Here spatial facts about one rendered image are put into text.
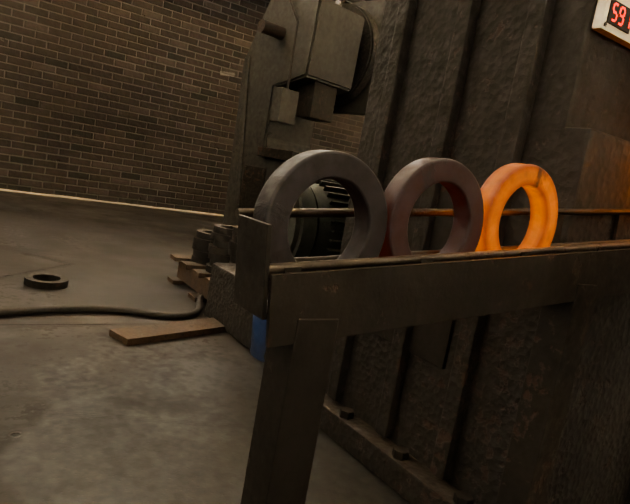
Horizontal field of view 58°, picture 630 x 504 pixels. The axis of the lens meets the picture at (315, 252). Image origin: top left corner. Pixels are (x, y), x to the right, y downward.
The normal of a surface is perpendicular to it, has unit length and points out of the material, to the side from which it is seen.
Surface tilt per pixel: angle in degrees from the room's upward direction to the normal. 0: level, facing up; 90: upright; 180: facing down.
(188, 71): 90
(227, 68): 90
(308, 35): 90
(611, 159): 90
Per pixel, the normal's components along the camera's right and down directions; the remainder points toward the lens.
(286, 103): 0.68, 0.22
